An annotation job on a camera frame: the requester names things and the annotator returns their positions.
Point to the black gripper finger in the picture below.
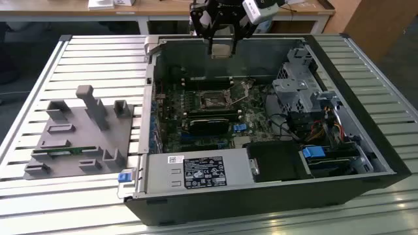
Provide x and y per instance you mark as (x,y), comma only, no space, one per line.
(212,46)
(235,46)

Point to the silver-topped CPU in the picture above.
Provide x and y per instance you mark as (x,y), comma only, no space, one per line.
(223,52)

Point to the RAM slot with white clips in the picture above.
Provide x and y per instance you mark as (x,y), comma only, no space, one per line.
(209,79)
(213,112)
(209,84)
(190,117)

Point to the CPU socket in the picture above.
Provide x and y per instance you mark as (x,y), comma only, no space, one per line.
(215,101)

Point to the black plastic bay cover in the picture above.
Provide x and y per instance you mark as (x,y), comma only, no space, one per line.
(277,161)

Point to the wooden desk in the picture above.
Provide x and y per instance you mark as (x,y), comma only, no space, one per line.
(157,9)

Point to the metal disk bay cage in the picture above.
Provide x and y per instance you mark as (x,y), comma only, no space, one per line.
(295,93)

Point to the green motherboard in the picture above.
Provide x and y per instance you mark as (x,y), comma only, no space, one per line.
(255,120)

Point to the blue plastic connector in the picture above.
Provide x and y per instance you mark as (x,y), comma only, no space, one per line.
(240,128)

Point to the silver finned heatsink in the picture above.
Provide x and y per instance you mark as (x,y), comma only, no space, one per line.
(243,141)

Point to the brown wooden cabinet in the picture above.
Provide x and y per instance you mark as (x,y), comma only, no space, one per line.
(376,24)

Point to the blue disk carrier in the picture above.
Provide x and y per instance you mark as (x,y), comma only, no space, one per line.
(313,152)

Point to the silver power supply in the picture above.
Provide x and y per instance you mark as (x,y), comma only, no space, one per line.
(164,176)

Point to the grey parts rack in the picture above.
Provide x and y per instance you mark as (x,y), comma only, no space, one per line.
(76,137)

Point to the blue case latch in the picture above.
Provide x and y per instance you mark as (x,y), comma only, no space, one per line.
(126,177)

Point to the green RAM stick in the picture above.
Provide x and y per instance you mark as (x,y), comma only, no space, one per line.
(70,150)

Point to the black PC case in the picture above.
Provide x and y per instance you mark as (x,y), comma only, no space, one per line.
(229,208)

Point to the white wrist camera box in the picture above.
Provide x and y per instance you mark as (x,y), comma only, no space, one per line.
(261,12)

